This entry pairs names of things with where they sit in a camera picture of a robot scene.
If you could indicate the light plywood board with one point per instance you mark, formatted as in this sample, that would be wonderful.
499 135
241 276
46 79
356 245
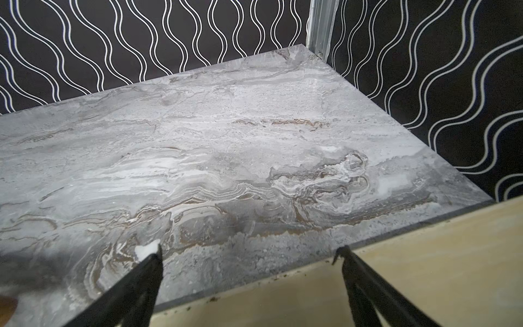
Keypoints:
463 272

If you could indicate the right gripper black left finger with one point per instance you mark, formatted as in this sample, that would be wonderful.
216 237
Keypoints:
131 301

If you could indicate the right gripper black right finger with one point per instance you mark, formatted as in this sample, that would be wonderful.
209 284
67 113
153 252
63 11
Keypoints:
370 296

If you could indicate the aluminium frame corner post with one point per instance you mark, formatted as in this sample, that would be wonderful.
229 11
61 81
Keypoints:
319 27

